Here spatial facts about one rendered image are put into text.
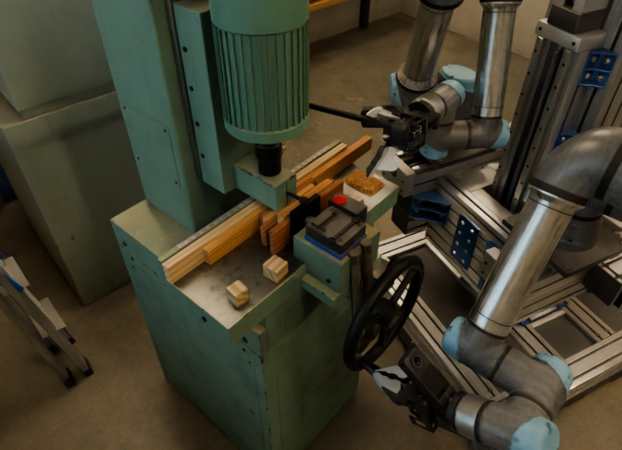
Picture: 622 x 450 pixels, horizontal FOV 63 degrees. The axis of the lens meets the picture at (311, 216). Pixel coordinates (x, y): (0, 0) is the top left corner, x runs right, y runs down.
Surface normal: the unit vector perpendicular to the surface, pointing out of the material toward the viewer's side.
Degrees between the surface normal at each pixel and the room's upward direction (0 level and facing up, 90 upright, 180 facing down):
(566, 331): 0
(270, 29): 90
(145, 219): 0
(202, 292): 0
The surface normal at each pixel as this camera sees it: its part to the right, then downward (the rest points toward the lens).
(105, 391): 0.00, -0.75
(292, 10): 0.71, 0.47
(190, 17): -0.65, 0.50
